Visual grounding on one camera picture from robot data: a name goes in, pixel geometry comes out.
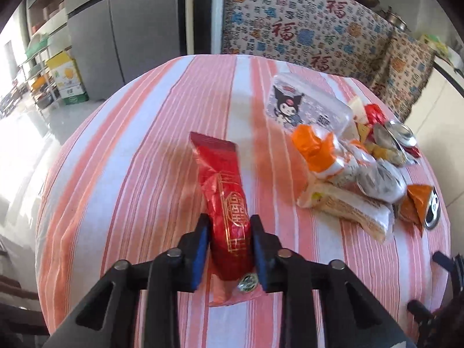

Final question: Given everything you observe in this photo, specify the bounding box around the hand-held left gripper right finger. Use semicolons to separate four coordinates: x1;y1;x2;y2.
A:
249;215;417;348

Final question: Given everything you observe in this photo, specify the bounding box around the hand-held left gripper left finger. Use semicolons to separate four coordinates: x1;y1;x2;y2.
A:
43;213;211;348

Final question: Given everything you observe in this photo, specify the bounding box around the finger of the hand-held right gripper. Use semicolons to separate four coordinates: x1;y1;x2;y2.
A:
408;300;437;326
433;251;464;274

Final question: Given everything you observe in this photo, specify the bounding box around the red snack packet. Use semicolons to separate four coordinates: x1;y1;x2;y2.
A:
189;131;269;307

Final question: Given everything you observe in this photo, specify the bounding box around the small round gold green cap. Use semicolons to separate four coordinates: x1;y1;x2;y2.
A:
235;273;259;293

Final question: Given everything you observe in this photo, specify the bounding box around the silver black can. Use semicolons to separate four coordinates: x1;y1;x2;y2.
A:
422;193;442;231

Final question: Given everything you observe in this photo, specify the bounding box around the orange pointed wrapper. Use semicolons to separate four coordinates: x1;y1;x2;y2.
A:
397;184;436;238

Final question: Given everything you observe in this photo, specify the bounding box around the pink white striped tablecloth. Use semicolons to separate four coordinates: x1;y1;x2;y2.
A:
35;54;452;348

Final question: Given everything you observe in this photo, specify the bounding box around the large white snack wrapper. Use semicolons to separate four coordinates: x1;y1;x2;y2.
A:
297;179;396;245

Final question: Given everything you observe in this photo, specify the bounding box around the orange white snack wrapper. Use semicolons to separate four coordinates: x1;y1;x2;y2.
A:
291;123;363;184

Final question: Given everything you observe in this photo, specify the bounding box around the yellow candy wrapper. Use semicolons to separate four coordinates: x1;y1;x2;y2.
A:
362;139;407;167

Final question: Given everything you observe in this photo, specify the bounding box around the clear cartoon-print plastic box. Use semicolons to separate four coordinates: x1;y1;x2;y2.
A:
266;73;354;135

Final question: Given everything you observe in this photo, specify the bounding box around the small red wrapper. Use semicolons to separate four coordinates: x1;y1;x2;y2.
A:
363;103;390;131

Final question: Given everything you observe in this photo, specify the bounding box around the cream triangular wrapper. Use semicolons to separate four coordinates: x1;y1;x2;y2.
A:
348;97;367;126

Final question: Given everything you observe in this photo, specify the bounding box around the narrow printed patterned cloth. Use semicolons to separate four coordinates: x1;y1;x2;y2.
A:
370;29;437;122

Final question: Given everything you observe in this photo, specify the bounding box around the yellow green bag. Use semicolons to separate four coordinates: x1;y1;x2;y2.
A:
420;34;458;66

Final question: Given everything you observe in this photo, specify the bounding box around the yellow green cardboard box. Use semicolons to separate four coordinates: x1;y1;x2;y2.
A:
45;51;89;106

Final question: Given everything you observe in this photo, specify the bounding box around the grey refrigerator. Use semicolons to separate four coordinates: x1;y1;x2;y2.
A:
63;0;189;102

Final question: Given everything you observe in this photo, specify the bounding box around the large printed patterned cloth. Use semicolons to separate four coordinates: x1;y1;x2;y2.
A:
221;0;396;84

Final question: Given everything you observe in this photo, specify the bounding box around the metal pot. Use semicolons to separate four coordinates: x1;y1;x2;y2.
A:
380;6;409;32

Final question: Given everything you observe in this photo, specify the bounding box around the metal shelf rack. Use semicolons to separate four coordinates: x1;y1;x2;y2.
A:
14;0;69;111

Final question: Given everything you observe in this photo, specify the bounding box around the black door frame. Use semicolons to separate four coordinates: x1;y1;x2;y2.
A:
185;0;218;56

